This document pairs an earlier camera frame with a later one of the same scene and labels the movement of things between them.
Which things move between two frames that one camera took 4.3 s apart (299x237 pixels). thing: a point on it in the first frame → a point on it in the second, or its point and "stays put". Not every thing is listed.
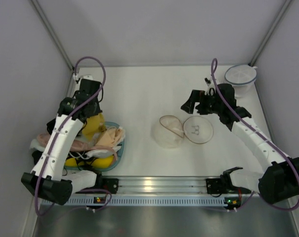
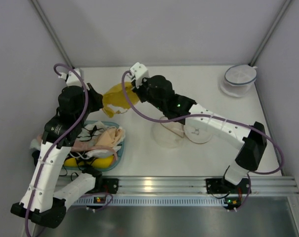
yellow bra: x=94 y=125 → x=114 y=96
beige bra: x=110 y=138 stays put
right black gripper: x=198 y=104 → x=141 y=91
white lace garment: x=35 y=145 stays put
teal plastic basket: x=112 y=166 stays put
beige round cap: x=169 y=132 stays put
